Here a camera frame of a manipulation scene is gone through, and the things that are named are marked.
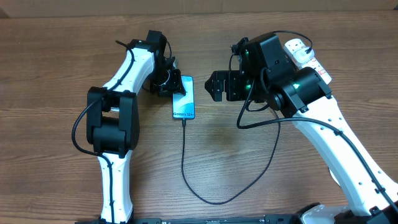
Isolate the blue Galaxy smartphone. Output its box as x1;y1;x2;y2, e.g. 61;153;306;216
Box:
172;76;195;119

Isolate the black USB charging cable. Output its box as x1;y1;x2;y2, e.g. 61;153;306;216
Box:
180;30;313;206

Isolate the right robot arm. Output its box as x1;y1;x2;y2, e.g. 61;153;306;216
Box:
205;31;397;223

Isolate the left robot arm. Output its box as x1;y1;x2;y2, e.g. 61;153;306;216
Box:
85;30;187;223

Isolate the white charger plug adapter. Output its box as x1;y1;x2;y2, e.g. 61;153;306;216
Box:
293;47;315;67

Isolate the white power strip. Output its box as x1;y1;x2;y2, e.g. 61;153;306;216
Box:
284;39;332;85

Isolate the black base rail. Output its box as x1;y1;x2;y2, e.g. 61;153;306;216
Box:
74;213;312;224

